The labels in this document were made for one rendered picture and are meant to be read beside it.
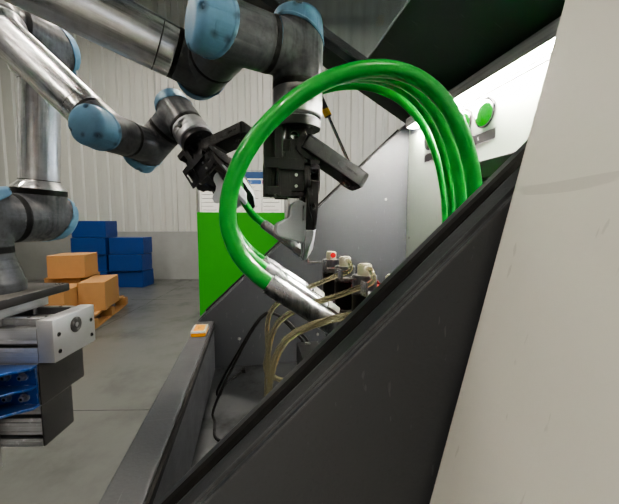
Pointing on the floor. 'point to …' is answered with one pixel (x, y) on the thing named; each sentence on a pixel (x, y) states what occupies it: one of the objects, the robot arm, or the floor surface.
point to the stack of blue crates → (116, 252)
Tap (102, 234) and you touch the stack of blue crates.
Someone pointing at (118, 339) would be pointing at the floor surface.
